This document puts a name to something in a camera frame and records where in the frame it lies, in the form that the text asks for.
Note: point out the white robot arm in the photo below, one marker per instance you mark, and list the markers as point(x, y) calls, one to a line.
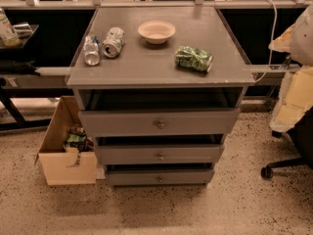
point(296, 92)

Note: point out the silver can on side table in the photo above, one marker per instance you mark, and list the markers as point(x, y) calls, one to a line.
point(23, 29)

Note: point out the crushed clear plastic bottle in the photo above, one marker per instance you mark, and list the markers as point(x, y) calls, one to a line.
point(91, 50)

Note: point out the grey middle drawer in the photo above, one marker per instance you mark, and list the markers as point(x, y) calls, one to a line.
point(159, 154)

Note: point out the grey drawer cabinet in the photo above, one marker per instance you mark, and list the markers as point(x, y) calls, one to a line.
point(144, 77)

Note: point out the grey bottom drawer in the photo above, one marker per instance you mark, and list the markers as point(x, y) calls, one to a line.
point(159, 177)

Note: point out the white green bottle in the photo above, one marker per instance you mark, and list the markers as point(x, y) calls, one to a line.
point(7, 32)

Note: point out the green snack bag in box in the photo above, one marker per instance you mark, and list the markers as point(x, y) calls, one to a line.
point(77, 138)

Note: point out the beige paper bowl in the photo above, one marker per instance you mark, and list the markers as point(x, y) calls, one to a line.
point(156, 32)

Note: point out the grey drawer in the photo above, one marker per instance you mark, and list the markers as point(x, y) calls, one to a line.
point(159, 154)
point(151, 123)
point(159, 177)

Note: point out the grey top drawer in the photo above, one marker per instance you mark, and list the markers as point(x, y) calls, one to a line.
point(151, 123)

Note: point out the green crushed can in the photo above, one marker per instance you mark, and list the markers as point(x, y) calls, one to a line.
point(193, 59)

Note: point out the white soda can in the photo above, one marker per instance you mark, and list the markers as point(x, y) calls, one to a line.
point(113, 42)

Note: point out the cardboard box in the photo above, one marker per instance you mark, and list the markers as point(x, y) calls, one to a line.
point(62, 167)

